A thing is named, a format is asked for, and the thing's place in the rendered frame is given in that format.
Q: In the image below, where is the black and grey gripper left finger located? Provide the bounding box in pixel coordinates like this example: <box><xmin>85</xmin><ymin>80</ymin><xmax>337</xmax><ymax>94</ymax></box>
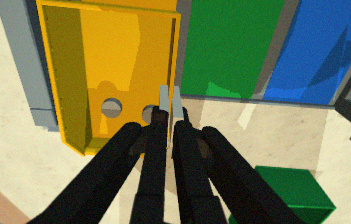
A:
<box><xmin>25</xmin><ymin>85</ymin><xmax>170</xmax><ymax>224</ymax></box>

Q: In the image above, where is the yellow bin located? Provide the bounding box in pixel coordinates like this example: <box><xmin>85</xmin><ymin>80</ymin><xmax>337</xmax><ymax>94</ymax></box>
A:
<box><xmin>36</xmin><ymin>0</ymin><xmax>181</xmax><ymax>156</ymax></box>

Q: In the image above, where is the green bin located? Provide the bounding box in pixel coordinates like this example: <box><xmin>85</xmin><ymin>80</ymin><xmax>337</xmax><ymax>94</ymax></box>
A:
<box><xmin>254</xmin><ymin>165</ymin><xmax>337</xmax><ymax>224</ymax></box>

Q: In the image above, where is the dark grey metal shelf rack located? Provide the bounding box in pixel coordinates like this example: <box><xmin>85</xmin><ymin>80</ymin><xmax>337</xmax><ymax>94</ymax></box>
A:
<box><xmin>0</xmin><ymin>0</ymin><xmax>351</xmax><ymax>133</ymax></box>

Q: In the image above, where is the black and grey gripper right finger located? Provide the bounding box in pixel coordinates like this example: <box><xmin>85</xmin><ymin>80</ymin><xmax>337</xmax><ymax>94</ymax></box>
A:
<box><xmin>169</xmin><ymin>86</ymin><xmax>307</xmax><ymax>224</ymax></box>

